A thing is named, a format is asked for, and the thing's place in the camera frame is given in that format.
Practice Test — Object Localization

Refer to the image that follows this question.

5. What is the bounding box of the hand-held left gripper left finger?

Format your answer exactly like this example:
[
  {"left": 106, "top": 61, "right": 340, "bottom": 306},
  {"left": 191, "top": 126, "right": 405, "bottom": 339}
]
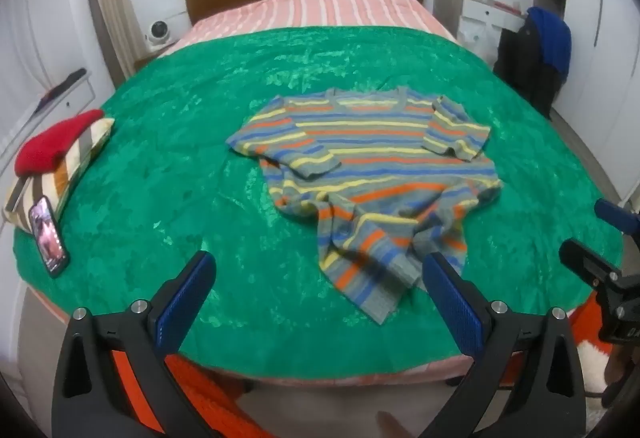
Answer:
[{"left": 51, "top": 250, "right": 218, "bottom": 438}]

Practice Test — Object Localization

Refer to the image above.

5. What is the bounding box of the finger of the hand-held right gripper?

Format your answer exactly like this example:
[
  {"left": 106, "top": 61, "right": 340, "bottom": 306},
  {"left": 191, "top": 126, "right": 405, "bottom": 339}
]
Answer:
[
  {"left": 558, "top": 239, "right": 627, "bottom": 290},
  {"left": 594, "top": 199, "right": 640, "bottom": 235}
]

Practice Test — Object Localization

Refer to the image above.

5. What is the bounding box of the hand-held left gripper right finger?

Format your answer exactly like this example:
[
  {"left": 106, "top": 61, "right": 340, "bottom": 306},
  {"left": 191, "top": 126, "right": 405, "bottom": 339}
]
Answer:
[{"left": 417, "top": 251, "right": 587, "bottom": 438}]

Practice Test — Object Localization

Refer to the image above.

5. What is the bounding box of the striped knit sweater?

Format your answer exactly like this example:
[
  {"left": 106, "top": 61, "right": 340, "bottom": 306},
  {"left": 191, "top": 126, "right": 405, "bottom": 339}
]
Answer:
[{"left": 226, "top": 87, "right": 503, "bottom": 325}]

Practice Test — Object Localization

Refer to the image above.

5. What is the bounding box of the orange rug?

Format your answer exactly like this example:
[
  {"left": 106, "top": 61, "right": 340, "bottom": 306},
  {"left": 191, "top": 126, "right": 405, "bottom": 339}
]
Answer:
[{"left": 110, "top": 293, "right": 616, "bottom": 438}]

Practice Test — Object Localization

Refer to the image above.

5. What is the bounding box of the green satin blanket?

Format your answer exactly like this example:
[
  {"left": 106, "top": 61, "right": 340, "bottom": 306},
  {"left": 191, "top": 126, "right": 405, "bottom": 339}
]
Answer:
[{"left": 12, "top": 25, "right": 626, "bottom": 376}]

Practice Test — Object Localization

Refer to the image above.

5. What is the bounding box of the black smartphone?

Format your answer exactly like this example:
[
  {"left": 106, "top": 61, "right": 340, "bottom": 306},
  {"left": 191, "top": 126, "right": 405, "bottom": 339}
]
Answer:
[{"left": 28, "top": 196, "right": 70, "bottom": 279}]

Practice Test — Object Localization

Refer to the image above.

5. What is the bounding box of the white wardrobe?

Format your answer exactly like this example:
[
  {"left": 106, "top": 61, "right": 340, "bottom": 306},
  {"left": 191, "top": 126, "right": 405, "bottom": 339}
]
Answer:
[{"left": 530, "top": 0, "right": 640, "bottom": 206}]

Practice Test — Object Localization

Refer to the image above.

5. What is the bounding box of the striped pillow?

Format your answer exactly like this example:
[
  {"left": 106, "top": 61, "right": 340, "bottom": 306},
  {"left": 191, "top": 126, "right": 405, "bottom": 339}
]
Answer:
[{"left": 2, "top": 117, "right": 116, "bottom": 235}]

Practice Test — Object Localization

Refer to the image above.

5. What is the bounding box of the black jacket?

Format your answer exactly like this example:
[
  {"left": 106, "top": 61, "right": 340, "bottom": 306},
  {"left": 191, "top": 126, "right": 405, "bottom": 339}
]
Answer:
[{"left": 492, "top": 21, "right": 563, "bottom": 119}]

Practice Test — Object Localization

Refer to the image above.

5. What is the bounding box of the blue garment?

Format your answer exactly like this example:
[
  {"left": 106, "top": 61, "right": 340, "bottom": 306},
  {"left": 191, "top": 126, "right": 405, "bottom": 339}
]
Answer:
[{"left": 525, "top": 7, "right": 572, "bottom": 74}]

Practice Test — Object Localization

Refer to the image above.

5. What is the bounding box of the red knit hat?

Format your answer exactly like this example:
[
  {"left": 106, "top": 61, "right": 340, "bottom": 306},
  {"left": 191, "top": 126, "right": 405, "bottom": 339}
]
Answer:
[{"left": 14, "top": 109, "right": 105, "bottom": 177}]

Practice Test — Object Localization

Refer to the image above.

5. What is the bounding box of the white bedside cabinet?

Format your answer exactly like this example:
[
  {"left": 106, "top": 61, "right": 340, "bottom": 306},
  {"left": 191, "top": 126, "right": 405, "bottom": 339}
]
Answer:
[{"left": 0, "top": 68, "right": 97, "bottom": 156}]

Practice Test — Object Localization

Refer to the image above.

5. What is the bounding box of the white desk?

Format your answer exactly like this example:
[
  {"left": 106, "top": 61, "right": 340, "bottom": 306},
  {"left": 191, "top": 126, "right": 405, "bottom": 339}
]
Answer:
[{"left": 432, "top": 0, "right": 531, "bottom": 64}]

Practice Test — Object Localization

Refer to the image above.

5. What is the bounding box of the white round fan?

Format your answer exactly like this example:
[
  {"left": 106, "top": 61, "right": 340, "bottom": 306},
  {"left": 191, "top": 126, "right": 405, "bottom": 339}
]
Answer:
[{"left": 145, "top": 20, "right": 176, "bottom": 50}]

